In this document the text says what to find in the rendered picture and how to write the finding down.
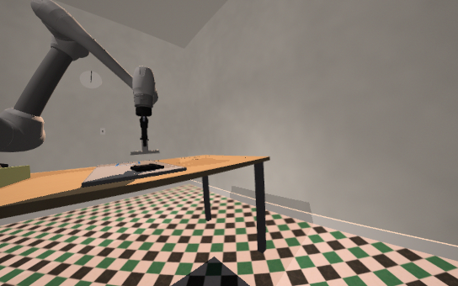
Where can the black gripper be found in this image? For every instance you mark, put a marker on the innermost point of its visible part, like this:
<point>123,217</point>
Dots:
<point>144,112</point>

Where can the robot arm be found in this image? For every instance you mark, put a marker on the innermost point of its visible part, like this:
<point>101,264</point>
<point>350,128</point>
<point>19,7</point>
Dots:
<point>21,127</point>

